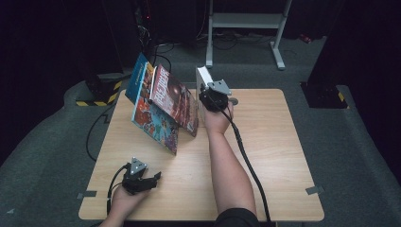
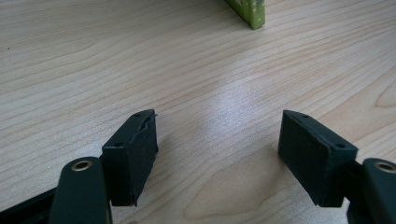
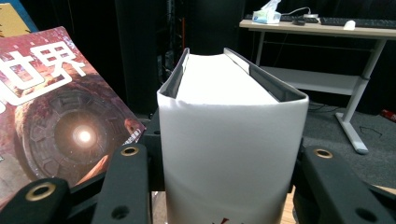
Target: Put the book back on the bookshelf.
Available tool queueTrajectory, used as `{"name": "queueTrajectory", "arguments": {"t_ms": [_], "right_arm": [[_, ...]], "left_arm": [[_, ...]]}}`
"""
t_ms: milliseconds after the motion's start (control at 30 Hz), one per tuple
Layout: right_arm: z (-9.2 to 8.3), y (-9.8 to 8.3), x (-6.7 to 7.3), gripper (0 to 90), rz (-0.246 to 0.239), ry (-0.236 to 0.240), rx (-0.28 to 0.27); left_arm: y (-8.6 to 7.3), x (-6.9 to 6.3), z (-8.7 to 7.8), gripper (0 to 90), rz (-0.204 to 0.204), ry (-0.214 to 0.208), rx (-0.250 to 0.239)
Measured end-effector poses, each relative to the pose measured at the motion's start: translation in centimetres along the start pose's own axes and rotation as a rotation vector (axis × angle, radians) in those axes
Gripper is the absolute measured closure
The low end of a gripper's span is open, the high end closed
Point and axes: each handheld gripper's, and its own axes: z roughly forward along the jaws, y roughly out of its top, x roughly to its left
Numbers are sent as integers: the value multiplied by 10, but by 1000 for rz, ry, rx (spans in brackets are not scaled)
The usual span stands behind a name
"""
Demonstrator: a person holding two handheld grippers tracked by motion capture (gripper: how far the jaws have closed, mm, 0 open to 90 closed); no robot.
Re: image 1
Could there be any white book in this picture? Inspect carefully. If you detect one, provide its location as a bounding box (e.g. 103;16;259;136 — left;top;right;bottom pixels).
195;65;216;96

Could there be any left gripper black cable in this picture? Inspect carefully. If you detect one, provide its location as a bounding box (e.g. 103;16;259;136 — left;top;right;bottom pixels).
106;164;131;216

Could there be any black cable bundle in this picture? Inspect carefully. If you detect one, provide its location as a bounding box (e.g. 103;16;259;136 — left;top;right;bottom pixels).
195;29;275;51

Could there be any white metal stand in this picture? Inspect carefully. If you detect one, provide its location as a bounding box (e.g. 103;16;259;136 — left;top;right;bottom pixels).
205;0;292;71

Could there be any person's right hand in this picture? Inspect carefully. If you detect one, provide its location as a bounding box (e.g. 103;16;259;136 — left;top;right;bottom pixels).
202;100;235;135

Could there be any black yellow striped base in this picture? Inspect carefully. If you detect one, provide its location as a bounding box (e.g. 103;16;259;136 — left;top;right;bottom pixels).
300;82;349;110
75;74;123;107

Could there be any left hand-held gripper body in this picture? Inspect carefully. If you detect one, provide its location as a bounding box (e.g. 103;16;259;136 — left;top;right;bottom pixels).
122;156;149;195

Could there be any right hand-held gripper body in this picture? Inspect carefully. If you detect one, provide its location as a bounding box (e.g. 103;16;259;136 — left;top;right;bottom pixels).
199;79;233;113

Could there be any clear acrylic book rack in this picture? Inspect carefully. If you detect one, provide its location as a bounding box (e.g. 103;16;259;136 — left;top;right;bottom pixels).
176;82;219;130

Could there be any black floor cable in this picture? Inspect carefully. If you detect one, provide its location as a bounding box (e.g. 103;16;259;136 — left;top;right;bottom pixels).
85;103;116;163
150;44;173;74

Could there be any person's left hand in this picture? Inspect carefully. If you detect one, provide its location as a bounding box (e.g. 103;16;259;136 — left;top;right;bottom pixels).
100;185;150;227

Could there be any person's black sleeve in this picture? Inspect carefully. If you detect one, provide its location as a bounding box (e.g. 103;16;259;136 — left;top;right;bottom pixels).
214;207;261;227

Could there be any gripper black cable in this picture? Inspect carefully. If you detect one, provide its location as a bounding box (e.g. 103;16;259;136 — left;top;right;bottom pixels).
220;107;272;223
106;164;131;216

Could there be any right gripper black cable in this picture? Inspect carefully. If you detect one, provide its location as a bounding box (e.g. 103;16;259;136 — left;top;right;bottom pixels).
220;107;272;223

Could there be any dark blue picture book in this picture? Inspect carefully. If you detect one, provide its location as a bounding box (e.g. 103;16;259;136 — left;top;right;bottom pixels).
125;52;149;105

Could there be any black computer tower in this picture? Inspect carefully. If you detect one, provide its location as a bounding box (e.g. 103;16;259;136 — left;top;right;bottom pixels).
133;0;157;69

